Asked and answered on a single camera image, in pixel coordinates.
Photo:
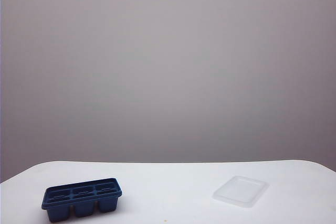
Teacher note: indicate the translucent plastic tray lid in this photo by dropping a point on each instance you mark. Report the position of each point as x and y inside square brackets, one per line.
[240, 188]

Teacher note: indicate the dark blue ice cube tray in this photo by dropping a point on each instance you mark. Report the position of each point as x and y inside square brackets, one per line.
[84, 203]

